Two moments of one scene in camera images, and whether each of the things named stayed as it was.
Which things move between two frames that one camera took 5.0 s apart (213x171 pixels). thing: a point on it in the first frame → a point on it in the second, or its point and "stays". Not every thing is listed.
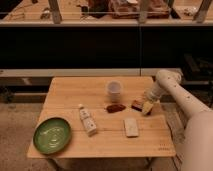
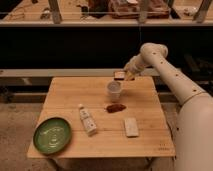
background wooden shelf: [109, 13] stays
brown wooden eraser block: [137, 105] → [119, 75]
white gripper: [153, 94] → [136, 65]
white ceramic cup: [114, 87] stays
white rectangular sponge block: [131, 127] stays
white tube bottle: [87, 120] stays
